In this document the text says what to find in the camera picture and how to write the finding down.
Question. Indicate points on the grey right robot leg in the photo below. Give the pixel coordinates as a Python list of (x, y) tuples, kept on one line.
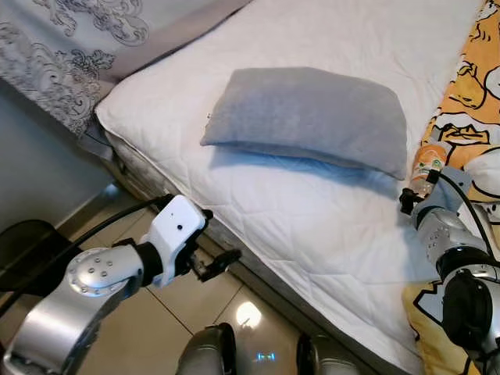
[(324, 359)]

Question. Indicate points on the grey left robot leg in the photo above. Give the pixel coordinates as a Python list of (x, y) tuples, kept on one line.
[(209, 351)]

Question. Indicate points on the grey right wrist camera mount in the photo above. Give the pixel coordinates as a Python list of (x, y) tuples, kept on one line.
[(453, 187)]

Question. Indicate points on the yellow cartoon egg blanket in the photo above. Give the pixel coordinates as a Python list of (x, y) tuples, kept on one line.
[(470, 94)]

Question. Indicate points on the white quilted mattress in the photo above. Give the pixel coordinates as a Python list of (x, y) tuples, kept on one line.
[(312, 223)]

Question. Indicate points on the orange drink plastic bottle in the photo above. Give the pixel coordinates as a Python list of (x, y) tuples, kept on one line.
[(429, 162)]

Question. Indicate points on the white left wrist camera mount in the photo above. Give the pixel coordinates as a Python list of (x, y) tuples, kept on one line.
[(175, 226)]

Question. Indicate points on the grey plush pillow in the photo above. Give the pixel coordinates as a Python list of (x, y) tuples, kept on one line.
[(305, 117)]

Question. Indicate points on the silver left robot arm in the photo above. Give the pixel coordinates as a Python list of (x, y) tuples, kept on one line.
[(55, 320)]

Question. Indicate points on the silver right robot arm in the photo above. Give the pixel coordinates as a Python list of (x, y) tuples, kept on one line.
[(457, 250)]

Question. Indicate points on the grey robot leg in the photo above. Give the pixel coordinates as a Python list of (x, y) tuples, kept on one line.
[(209, 351), (324, 359)]

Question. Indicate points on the grey floral patterned large pillow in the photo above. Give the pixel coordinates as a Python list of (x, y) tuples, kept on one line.
[(62, 47)]

